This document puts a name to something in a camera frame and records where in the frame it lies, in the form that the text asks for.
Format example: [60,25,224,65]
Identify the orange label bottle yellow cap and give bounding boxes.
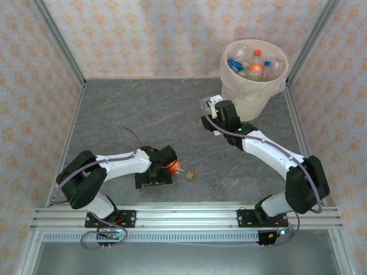
[168,160,196,181]

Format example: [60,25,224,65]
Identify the blue label plastic bottle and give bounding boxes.
[228,44,251,74]

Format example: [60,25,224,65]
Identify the red label plastic bottle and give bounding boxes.
[246,49,264,83]

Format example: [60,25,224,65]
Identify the clear plastic bottle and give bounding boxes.
[271,57,287,73]

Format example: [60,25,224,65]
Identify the cream plastic bin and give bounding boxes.
[220,39,289,121]

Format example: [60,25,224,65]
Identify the grey metal panel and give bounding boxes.
[31,242,343,275]

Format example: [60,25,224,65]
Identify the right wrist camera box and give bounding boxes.
[204,95,224,119]

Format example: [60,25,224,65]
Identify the aluminium base rail beam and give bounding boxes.
[30,202,345,231]

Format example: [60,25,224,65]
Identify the aluminium table side rail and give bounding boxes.
[47,85,87,207]
[285,85,327,206]

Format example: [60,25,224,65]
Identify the slotted grey cable duct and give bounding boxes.
[42,231,260,243]

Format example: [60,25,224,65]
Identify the black electronics bracket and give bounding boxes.
[96,233,121,248]
[257,231,283,248]

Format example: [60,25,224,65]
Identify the aluminium frame post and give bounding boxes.
[329,230,359,275]
[14,230,44,275]
[286,0,342,87]
[30,0,87,88]

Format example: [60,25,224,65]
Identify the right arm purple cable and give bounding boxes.
[200,96,323,249]

